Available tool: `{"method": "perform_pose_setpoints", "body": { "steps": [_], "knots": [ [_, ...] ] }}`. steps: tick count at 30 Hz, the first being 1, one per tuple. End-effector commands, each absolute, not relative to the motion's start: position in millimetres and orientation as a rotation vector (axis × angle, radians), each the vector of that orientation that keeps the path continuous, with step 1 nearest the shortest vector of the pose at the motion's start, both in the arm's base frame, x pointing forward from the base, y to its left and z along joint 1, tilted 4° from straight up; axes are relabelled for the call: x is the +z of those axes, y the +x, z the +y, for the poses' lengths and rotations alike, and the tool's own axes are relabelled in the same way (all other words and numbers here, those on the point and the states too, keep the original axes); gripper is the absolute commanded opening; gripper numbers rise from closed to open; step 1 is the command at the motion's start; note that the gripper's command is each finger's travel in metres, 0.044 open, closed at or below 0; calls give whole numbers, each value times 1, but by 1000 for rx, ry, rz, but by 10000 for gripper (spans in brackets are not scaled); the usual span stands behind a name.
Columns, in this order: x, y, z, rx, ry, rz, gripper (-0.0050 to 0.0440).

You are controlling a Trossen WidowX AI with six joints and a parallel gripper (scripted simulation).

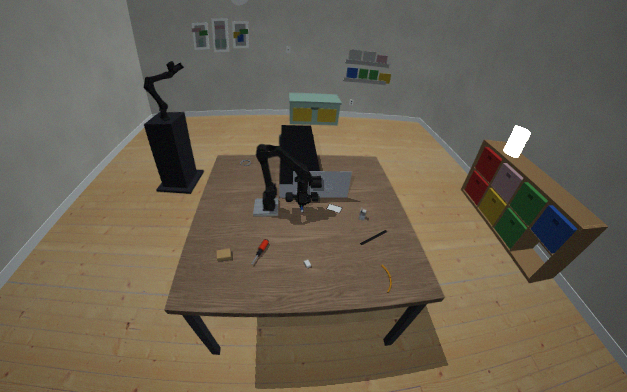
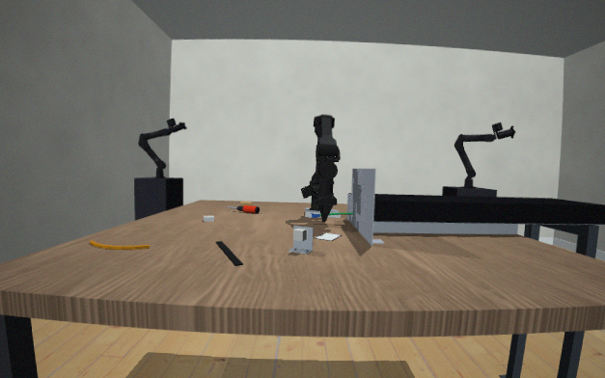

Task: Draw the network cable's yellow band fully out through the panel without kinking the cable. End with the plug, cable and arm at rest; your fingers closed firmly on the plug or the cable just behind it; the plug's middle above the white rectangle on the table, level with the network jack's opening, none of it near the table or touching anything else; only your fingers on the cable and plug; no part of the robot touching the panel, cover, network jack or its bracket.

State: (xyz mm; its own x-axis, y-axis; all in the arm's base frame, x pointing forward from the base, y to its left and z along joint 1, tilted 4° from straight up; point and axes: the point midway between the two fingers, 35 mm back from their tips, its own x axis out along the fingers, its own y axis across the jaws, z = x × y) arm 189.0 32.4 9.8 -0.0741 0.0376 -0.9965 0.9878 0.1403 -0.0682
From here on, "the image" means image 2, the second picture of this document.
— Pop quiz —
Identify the orange-yellow cable piece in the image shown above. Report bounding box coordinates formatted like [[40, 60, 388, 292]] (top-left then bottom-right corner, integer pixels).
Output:
[[90, 241, 150, 250]]

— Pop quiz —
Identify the orange-handled screwdriver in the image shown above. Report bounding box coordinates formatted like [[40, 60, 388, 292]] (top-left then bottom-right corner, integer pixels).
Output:
[[228, 205, 260, 214]]

